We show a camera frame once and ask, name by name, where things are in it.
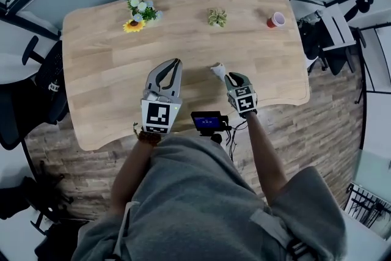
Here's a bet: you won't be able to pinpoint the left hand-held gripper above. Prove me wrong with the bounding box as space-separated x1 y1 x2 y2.
141 58 183 134

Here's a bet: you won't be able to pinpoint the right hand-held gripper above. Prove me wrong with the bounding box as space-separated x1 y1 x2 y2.
224 72 258 119

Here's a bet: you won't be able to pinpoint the small white object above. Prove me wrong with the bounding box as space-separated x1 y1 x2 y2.
210 62 227 83

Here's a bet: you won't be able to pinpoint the person's right forearm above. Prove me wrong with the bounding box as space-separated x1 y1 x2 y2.
245 112 288 206

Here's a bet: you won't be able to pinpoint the person's left forearm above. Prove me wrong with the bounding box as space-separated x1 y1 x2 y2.
111 134 162 215

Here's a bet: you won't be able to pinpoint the small black monitor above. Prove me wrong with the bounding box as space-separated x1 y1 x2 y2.
190 110 230 137

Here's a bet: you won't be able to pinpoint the small potted succulent plant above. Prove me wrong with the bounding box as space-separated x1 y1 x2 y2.
207 7 228 29

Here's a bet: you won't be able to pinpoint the red cup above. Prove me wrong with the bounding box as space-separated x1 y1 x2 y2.
266 11 287 29

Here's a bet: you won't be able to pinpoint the artificial flower bouquet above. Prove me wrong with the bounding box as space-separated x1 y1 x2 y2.
122 0 164 34

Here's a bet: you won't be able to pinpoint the black office chair with headrest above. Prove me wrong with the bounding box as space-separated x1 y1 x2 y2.
298 0 375 76

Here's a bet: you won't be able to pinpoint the black mesh office chair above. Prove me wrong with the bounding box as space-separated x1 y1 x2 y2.
0 35 70 151

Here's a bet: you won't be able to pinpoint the white slatted chair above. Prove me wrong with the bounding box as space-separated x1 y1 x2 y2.
317 2 357 53

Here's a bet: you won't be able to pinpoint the person's grey shirt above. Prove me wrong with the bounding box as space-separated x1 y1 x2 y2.
71 133 349 261

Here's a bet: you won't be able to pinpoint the white board on black stand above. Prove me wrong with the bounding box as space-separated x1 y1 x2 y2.
354 23 391 105

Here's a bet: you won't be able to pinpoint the black swivel chair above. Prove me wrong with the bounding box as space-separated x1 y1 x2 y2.
0 161 76 238

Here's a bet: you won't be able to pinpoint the wooden bead bracelet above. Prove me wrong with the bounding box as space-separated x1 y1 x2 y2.
133 122 163 146

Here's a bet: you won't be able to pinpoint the black cables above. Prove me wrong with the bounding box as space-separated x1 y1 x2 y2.
225 120 249 163

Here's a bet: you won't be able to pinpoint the grey strap with black buckle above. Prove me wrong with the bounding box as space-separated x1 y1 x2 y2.
249 207 313 261

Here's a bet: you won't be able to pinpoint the black wire rack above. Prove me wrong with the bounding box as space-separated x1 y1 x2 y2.
344 182 391 230

